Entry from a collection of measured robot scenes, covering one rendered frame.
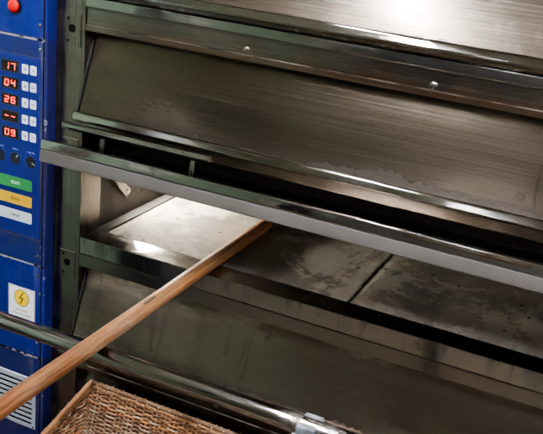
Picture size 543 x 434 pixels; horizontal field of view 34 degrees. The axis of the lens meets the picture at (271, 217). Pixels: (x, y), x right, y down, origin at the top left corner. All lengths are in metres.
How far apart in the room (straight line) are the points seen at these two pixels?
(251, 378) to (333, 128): 0.57
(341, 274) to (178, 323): 0.37
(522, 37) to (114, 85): 0.81
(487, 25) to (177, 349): 0.94
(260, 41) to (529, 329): 0.77
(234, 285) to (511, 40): 0.73
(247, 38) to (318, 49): 0.14
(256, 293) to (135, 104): 0.45
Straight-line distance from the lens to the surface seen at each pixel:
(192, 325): 1.90
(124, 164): 1.67
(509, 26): 1.50
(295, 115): 1.65
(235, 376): 1.87
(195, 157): 1.63
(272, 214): 1.54
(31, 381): 1.40
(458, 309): 1.83
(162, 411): 1.99
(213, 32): 1.69
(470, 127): 1.56
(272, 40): 1.63
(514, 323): 1.83
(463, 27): 1.51
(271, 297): 1.77
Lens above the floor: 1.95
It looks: 21 degrees down
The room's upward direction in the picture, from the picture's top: 6 degrees clockwise
